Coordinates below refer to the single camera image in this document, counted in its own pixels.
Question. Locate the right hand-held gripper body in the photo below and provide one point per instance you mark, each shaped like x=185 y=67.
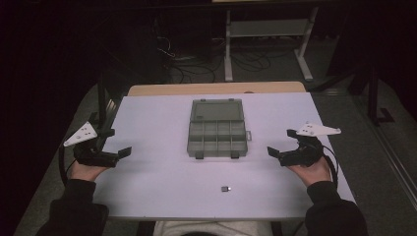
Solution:
x=305 y=152

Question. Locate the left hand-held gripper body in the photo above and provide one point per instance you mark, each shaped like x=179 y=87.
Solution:
x=93 y=158

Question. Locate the person's left hand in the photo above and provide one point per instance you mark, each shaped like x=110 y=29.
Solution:
x=84 y=172

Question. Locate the person's right hand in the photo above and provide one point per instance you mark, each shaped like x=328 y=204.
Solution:
x=313 y=173

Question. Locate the clear grey compartment box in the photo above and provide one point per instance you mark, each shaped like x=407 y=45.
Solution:
x=216 y=131

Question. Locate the small grey metal part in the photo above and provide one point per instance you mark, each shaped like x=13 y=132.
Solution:
x=225 y=188

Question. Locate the wooden table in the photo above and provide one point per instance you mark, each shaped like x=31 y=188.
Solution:
x=196 y=89

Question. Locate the person's light clothing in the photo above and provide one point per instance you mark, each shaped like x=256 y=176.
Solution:
x=213 y=228

